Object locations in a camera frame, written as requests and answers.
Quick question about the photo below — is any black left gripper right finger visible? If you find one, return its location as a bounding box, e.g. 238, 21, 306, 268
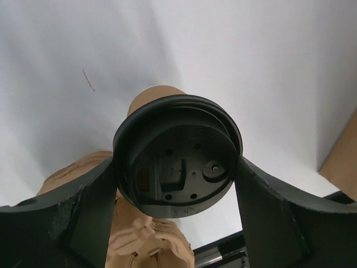
235, 157, 356, 267

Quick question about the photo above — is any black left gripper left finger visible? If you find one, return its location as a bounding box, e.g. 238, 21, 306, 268
1, 157, 117, 267

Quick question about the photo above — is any brown paper bag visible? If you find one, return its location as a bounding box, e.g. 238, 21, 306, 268
320, 113, 357, 200

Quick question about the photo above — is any black coffee cup lid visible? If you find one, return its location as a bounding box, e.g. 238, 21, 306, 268
113, 94, 243, 218

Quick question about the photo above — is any brown paper coffee cup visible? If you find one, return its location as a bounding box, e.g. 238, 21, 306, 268
127, 85, 185, 117

